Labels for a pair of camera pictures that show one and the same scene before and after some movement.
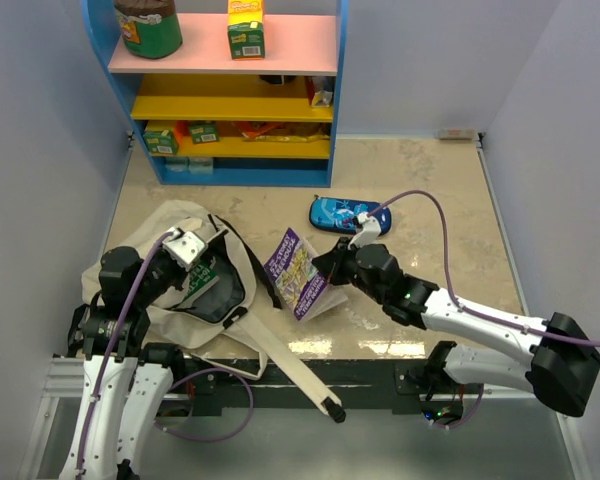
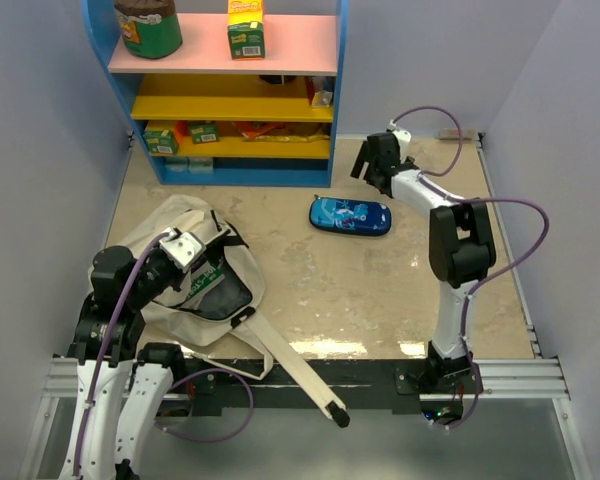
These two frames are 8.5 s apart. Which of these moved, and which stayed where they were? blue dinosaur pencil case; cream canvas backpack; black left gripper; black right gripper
Moved: black right gripper
Stayed: blue dinosaur pencil case; black left gripper; cream canvas backpack
